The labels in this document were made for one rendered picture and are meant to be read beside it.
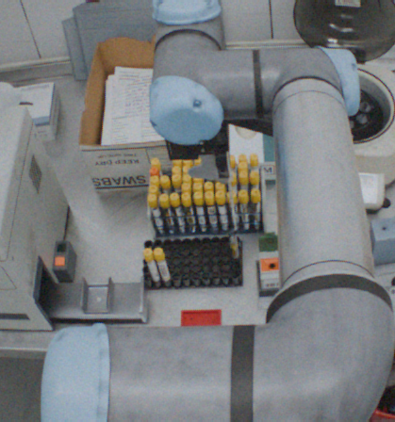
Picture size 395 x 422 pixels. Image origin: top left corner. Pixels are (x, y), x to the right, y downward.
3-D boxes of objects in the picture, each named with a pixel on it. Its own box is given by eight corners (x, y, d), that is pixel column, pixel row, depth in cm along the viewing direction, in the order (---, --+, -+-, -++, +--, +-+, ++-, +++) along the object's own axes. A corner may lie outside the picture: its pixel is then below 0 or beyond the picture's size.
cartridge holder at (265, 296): (258, 309, 122) (257, 300, 119) (255, 264, 127) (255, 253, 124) (289, 307, 121) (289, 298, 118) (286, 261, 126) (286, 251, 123)
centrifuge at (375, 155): (274, 206, 133) (272, 166, 123) (289, 89, 148) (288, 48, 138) (400, 218, 128) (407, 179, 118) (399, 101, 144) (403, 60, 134)
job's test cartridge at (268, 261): (261, 294, 122) (260, 277, 116) (260, 269, 124) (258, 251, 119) (285, 292, 121) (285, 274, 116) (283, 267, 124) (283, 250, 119)
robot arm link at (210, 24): (145, 19, 74) (151, -25, 79) (159, 86, 83) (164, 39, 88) (218, 14, 73) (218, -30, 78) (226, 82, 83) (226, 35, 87)
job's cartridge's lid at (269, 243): (257, 235, 115) (257, 233, 116) (259, 253, 119) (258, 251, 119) (282, 233, 115) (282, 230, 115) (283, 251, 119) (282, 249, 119)
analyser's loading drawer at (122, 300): (34, 320, 123) (24, 308, 118) (38, 288, 126) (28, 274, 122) (146, 321, 120) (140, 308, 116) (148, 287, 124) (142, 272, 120)
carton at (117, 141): (92, 195, 139) (74, 146, 126) (107, 87, 155) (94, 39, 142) (222, 188, 136) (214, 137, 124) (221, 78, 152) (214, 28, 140)
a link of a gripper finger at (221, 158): (217, 160, 103) (210, 120, 96) (229, 159, 103) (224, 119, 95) (217, 186, 100) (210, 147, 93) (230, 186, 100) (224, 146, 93)
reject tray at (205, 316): (180, 348, 119) (179, 346, 119) (181, 312, 123) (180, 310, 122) (221, 347, 119) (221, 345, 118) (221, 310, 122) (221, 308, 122)
